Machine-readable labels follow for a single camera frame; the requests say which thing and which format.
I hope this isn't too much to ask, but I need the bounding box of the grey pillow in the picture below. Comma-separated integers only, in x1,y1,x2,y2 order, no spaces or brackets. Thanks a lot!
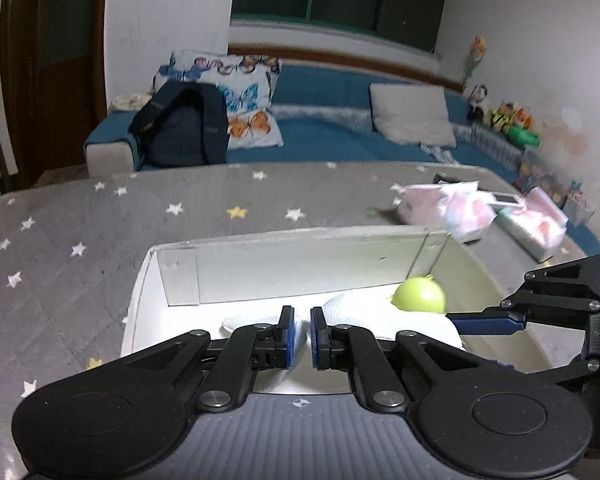
369,83,458,148

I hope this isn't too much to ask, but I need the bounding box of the white phone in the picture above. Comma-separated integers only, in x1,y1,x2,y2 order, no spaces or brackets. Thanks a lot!
475,190,526,209

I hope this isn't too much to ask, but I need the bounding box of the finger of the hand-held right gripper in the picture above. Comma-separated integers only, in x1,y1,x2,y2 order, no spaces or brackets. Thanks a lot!
446,250,600,336
524,356,600,388

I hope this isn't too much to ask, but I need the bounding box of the brown wooden door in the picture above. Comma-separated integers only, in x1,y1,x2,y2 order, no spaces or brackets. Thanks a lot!
0,0,112,183

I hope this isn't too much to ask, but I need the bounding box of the pink and green tissue pack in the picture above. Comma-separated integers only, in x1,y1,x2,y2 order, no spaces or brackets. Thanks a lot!
495,187,569,262

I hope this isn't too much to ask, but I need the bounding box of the yellow plush toy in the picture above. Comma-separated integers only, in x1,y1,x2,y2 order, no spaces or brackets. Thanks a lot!
485,102,516,133

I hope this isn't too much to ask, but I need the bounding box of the panda plush toy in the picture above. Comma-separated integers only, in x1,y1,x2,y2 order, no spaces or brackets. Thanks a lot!
466,84,492,122

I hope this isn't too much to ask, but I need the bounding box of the green round toy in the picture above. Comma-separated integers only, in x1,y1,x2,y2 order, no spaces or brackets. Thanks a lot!
389,275,447,315

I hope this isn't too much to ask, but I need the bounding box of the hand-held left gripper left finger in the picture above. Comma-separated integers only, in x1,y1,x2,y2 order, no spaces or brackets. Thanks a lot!
124,305,296,414

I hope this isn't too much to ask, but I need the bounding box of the white plush toy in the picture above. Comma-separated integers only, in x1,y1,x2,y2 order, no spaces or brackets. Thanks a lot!
221,292,466,352

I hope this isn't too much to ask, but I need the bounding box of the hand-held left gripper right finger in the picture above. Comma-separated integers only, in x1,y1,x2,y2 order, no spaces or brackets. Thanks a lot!
310,306,487,414

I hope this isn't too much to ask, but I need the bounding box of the grey star-print tablecloth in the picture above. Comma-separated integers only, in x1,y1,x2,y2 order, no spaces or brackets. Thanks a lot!
0,160,600,480

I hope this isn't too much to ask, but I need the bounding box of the grey cardboard box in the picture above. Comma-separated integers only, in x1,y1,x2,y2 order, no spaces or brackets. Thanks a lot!
121,225,556,397

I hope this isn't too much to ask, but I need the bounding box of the flower wall decoration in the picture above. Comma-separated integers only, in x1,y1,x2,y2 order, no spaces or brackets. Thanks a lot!
461,35,489,92

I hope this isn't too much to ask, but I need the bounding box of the green plush toy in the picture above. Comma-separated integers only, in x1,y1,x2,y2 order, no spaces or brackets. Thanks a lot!
507,125,542,149

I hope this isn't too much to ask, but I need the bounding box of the blue sofa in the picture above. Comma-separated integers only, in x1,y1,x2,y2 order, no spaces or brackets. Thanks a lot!
83,54,600,257

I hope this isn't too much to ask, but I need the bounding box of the colourful printed box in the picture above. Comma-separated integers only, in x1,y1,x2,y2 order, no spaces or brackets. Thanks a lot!
514,150,597,226

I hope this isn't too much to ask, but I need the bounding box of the dark blue backpack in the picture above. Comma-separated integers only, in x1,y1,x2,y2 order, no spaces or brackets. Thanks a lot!
129,81,230,167

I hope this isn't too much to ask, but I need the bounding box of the butterfly print pillow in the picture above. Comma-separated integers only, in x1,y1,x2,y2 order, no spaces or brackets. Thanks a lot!
153,50,285,150

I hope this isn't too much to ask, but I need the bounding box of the patterned round cushion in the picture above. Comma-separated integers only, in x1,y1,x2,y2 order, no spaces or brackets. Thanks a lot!
111,92,154,112

